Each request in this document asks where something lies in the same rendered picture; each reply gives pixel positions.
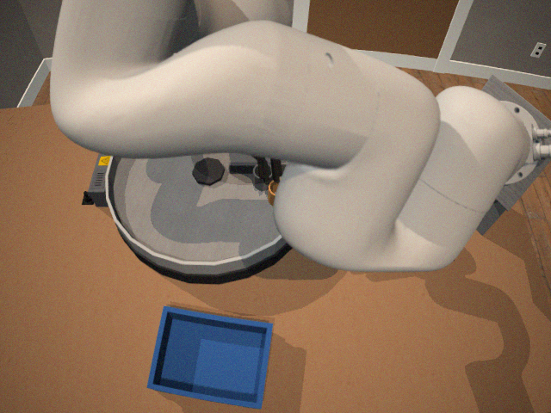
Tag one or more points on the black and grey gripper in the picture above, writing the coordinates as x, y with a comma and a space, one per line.
276, 167

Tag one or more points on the bronze bushing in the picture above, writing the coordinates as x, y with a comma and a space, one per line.
272, 189

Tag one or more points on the blue shallow tray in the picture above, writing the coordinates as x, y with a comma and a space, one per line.
200, 353

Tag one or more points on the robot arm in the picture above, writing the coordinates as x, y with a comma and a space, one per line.
356, 132

